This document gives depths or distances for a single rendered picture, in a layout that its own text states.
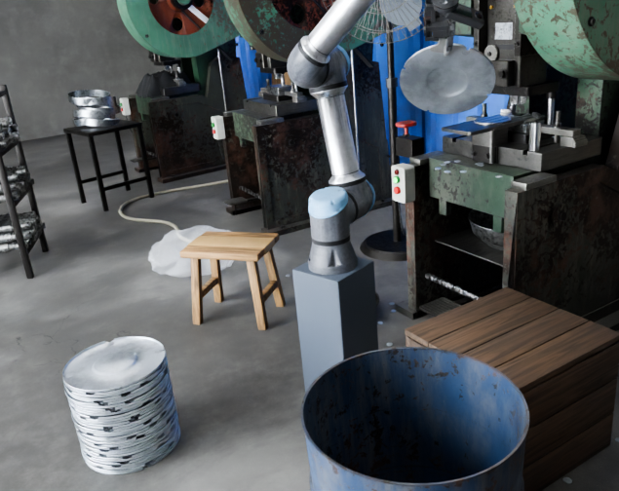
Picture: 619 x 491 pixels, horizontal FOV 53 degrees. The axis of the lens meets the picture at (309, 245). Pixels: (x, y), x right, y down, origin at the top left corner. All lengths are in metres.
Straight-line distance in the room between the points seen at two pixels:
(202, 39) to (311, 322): 3.30
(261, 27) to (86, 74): 5.30
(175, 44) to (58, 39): 3.56
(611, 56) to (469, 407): 0.98
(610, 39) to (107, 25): 7.09
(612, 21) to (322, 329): 1.15
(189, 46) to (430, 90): 3.04
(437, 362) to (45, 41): 7.25
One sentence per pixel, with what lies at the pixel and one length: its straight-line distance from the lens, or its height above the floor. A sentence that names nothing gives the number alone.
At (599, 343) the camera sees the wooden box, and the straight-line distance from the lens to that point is 1.72.
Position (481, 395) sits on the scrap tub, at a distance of 1.39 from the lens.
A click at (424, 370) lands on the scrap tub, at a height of 0.42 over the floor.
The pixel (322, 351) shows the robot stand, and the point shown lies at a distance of 1.96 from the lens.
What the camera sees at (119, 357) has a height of 0.29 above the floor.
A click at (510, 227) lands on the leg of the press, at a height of 0.50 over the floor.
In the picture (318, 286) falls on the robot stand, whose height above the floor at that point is 0.42.
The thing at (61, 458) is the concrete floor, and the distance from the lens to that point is 2.09.
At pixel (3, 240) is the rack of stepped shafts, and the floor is 0.21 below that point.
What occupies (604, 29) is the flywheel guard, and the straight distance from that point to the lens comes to 1.80.
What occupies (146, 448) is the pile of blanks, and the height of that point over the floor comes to 0.06.
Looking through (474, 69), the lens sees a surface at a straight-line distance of 1.99.
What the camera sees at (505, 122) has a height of 0.78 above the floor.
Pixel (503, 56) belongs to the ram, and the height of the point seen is 0.99.
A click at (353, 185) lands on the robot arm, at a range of 1.89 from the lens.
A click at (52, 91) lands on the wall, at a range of 8.21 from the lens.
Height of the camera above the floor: 1.19
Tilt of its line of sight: 21 degrees down
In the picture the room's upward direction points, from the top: 5 degrees counter-clockwise
